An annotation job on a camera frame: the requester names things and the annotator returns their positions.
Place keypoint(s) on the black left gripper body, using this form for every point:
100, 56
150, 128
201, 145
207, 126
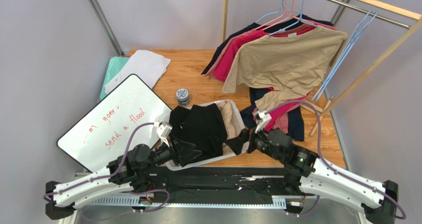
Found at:
174, 150

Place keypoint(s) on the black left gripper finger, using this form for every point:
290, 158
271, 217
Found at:
183, 145
188, 157

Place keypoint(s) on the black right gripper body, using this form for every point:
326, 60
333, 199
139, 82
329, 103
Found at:
250, 142

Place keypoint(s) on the white plastic perforated basket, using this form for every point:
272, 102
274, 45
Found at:
236, 124

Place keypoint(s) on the black daisy print t shirt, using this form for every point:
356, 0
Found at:
202, 126

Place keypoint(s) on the beige t shirt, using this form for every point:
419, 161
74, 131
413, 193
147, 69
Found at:
226, 110

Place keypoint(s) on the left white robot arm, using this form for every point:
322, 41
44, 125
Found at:
105, 177

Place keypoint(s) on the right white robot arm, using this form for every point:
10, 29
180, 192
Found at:
308, 173

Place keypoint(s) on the salmon pink t shirt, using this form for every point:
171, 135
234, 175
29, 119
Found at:
279, 117

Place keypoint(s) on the magenta t shirt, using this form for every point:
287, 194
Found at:
220, 69

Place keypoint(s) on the navy t shirt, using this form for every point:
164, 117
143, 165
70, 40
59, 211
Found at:
291, 122

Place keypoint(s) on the tan t shirt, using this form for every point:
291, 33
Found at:
292, 66

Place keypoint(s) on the blue white round tin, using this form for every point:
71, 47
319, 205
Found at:
182, 97

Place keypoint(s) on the white paper sheets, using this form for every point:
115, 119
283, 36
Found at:
147, 65

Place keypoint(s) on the teal folder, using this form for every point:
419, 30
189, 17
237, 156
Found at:
115, 65

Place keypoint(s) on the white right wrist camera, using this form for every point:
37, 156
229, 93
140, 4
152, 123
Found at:
262, 119

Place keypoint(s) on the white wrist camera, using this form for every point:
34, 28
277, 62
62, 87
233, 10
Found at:
262, 119
163, 131

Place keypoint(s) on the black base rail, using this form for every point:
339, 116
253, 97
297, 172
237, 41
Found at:
216, 185

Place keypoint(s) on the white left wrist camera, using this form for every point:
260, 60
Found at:
163, 131

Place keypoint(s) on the white board black frame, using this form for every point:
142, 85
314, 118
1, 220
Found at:
102, 134

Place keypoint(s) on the pink wire hanger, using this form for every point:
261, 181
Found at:
283, 9

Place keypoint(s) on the metal corner post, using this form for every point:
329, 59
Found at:
106, 27

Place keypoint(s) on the wooden clothes rack frame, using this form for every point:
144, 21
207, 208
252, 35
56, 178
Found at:
343, 4

